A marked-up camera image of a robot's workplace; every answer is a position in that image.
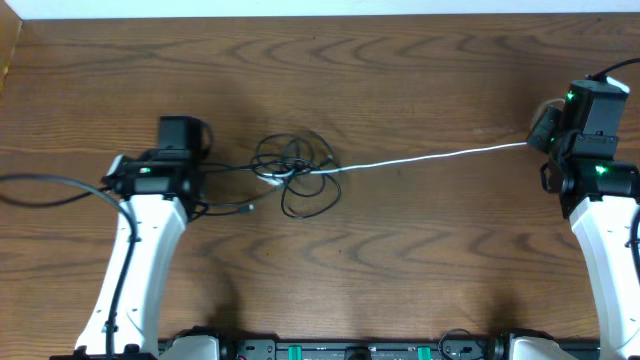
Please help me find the black USB cable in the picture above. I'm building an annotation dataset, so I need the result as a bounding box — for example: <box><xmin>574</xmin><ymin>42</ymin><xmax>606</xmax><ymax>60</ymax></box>
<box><xmin>192</xmin><ymin>129</ymin><xmax>343</xmax><ymax>220</ymax></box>

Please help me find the white USB cable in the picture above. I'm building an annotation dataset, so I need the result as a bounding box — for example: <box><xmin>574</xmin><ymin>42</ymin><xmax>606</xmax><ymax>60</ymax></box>
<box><xmin>257</xmin><ymin>141</ymin><xmax>529</xmax><ymax>187</ymax></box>

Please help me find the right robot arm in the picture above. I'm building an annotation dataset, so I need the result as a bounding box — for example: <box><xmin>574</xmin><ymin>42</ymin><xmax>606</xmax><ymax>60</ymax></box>
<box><xmin>526</xmin><ymin>76</ymin><xmax>639</xmax><ymax>359</ymax></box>

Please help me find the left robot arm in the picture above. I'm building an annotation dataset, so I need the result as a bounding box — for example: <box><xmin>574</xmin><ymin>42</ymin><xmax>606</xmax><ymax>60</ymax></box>
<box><xmin>71</xmin><ymin>115</ymin><xmax>213</xmax><ymax>359</ymax></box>

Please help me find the wooden side panel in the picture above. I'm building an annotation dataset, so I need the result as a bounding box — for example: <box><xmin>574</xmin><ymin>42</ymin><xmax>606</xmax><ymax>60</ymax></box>
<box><xmin>0</xmin><ymin>0</ymin><xmax>23</xmax><ymax>89</ymax></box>

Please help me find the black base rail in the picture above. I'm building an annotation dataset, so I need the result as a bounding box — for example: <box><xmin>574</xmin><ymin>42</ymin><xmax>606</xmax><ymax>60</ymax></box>
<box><xmin>159</xmin><ymin>324</ymin><xmax>601</xmax><ymax>360</ymax></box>

